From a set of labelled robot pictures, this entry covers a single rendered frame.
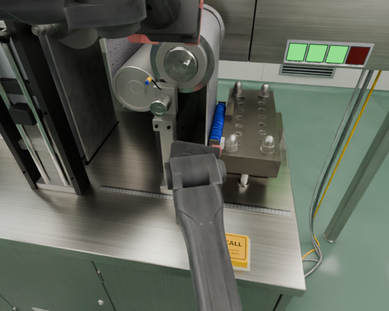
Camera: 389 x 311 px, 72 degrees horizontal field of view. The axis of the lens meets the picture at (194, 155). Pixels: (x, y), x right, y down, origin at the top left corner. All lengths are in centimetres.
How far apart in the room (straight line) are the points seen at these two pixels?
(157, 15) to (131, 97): 39
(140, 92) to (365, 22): 67
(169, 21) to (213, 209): 24
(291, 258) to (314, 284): 106
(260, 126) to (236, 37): 30
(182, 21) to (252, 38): 58
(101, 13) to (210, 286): 27
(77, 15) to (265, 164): 58
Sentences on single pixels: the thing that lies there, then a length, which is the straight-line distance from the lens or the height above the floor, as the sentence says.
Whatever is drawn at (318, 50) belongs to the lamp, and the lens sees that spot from 97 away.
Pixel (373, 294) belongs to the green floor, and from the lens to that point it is 186.
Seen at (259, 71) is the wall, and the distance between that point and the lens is 350.
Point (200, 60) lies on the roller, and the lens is 62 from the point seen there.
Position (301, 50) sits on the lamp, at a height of 119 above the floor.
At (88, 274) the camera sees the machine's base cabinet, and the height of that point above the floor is 72.
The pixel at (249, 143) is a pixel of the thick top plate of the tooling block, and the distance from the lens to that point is 76.
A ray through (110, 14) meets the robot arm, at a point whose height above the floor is 143.
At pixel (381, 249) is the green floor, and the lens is 206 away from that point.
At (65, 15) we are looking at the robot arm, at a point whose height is 143.
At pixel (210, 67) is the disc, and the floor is 124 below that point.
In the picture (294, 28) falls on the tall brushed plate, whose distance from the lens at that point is 95.
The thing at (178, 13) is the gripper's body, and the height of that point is 140.
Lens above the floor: 147
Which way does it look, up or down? 40 degrees down
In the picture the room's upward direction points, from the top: straight up
